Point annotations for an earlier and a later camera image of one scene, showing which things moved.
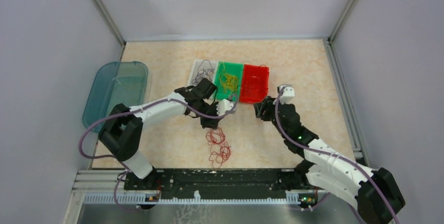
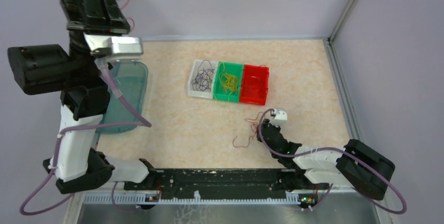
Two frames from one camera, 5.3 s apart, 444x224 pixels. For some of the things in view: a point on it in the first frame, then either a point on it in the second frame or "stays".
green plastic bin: (229, 79) stays
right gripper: (263, 109) -> (265, 124)
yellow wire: (230, 82) stays
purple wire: (205, 70) stays
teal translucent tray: (111, 84) stays
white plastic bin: (202, 69) stays
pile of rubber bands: (220, 150) -> (250, 137)
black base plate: (218, 182) stays
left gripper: (212, 123) -> (81, 7)
